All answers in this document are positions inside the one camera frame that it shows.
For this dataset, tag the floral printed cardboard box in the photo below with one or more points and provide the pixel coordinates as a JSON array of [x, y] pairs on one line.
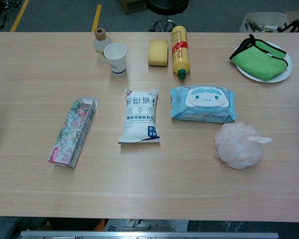
[[73, 129]]

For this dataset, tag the white bin with trash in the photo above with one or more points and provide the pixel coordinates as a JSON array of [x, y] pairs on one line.
[[266, 21]]

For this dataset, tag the white laundry detergent pouch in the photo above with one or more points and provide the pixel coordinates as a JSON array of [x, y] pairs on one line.
[[140, 117]]

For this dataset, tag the blue cartoon wet wipes pack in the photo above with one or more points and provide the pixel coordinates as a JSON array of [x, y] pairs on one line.
[[203, 104]]

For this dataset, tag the yellow sponge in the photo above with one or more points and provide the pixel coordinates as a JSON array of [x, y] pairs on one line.
[[158, 52]]

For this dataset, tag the white paper cup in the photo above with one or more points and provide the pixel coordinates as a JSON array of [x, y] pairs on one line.
[[115, 58]]

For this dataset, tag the yellow bottle with green cap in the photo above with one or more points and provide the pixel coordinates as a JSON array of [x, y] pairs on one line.
[[180, 51]]

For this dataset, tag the frosted bottle with wooden cap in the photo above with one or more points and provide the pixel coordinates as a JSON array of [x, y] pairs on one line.
[[101, 44]]

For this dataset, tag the pink mesh bath pouf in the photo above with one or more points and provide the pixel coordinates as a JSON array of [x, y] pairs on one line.
[[236, 147]]

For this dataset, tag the black swivel stool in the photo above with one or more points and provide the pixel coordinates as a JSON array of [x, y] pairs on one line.
[[165, 10]]

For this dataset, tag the green microfiber cloth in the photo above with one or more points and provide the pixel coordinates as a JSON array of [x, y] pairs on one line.
[[260, 61]]

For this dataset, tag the white paper plate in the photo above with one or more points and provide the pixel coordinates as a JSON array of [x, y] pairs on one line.
[[284, 74]]

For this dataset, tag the black tripod stand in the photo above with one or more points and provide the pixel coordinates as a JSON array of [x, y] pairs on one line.
[[297, 21]]

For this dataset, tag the aluminium profile rail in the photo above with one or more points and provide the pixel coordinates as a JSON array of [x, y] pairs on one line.
[[149, 235]]

